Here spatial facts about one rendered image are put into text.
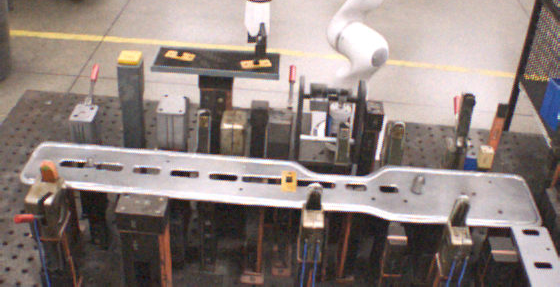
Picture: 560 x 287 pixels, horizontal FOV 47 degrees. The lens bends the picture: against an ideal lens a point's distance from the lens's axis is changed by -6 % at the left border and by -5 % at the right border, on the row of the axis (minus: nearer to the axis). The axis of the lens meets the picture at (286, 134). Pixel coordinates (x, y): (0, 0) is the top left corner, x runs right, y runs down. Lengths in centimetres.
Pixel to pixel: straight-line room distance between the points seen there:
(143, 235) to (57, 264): 26
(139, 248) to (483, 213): 88
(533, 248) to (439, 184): 32
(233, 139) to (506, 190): 76
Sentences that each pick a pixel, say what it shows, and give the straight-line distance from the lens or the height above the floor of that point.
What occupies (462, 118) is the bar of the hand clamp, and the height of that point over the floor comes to 114.
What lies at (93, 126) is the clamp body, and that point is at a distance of 193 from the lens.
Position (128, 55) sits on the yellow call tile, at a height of 116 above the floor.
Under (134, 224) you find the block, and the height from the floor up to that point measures 99.
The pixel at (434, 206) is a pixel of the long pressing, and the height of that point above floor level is 100.
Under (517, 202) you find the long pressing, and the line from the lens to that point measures 185.
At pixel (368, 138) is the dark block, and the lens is 191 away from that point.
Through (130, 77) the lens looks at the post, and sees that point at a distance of 200.
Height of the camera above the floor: 206
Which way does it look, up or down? 33 degrees down
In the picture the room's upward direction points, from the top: 5 degrees clockwise
